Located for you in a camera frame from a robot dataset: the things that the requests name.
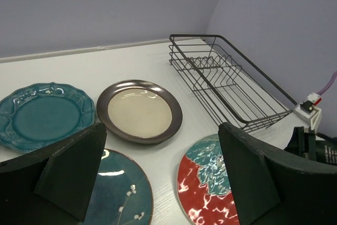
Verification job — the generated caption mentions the red teal floral plate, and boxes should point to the red teal floral plate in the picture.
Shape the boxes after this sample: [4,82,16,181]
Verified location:
[176,134,239,225]

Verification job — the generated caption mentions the dark wire dish rack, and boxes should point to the dark wire dish rack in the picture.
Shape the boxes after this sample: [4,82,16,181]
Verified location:
[169,34,297,133]

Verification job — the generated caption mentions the cream plate brown rim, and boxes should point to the cream plate brown rim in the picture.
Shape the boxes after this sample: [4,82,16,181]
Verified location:
[96,80,183,145]

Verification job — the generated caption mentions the blue plate white blossoms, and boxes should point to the blue plate white blossoms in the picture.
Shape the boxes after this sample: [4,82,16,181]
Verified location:
[82,149,154,225]

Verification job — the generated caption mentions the teal scalloped plate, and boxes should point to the teal scalloped plate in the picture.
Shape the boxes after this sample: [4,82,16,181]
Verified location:
[1,82,96,153]

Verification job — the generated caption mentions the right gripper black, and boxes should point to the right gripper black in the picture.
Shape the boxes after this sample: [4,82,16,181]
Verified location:
[284,127,336,166]

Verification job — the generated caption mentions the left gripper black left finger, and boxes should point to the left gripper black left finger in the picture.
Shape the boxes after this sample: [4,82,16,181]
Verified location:
[1,123,107,224]

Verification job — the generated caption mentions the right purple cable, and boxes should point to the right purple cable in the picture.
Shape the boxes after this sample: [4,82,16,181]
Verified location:
[317,70,337,96]

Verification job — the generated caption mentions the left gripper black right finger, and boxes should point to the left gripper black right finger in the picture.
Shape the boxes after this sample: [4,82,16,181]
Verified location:
[218,123,336,224]

